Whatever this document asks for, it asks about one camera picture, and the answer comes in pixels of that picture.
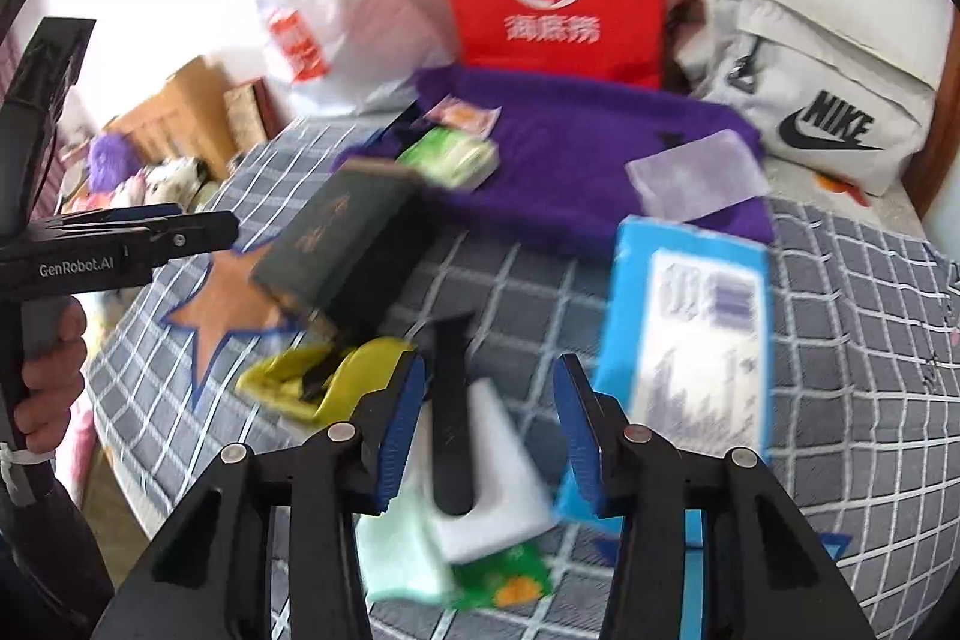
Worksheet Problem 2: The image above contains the wooden headboard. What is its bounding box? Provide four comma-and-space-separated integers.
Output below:
105, 55, 241, 180

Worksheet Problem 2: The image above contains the yellow plastic case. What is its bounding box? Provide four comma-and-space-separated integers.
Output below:
236, 338, 417, 425

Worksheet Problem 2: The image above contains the purple cloth pouch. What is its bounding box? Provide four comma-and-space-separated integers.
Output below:
330, 64, 777, 255

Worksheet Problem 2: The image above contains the green wet wipe packet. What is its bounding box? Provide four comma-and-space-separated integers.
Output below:
450, 539, 552, 611

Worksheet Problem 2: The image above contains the grey waist bag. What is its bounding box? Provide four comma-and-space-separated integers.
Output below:
667, 0, 938, 199

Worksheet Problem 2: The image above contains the wooden door frame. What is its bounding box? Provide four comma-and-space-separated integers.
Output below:
896, 2, 960, 214

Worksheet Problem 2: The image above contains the patterned book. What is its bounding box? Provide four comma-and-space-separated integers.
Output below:
223, 77, 282, 139

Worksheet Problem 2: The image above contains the dark green box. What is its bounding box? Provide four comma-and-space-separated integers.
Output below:
250, 158, 440, 341

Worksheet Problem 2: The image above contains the green tissue pack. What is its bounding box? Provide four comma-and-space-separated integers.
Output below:
396, 128, 500, 191

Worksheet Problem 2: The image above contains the blue tissue pack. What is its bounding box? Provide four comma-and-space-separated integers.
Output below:
555, 216, 773, 551

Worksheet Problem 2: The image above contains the person's left hand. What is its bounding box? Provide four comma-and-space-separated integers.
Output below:
22, 295, 87, 453

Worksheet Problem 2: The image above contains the clear plastic bag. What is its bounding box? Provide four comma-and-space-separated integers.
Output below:
624, 130, 770, 223

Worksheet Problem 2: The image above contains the purple plush toy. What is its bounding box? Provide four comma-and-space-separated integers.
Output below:
86, 134, 142, 193

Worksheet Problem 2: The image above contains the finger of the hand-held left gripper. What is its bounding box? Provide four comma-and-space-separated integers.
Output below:
30, 203, 185, 230
112, 211, 241, 262

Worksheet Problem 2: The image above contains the grey plaid blanket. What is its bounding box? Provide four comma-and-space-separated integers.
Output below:
86, 122, 960, 640

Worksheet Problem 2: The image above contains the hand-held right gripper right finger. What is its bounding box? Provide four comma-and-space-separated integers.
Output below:
553, 353, 878, 640

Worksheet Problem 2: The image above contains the small orange white packet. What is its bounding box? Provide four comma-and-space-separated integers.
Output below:
427, 95, 502, 136

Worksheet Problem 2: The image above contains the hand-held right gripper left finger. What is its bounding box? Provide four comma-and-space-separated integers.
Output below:
90, 351, 428, 640

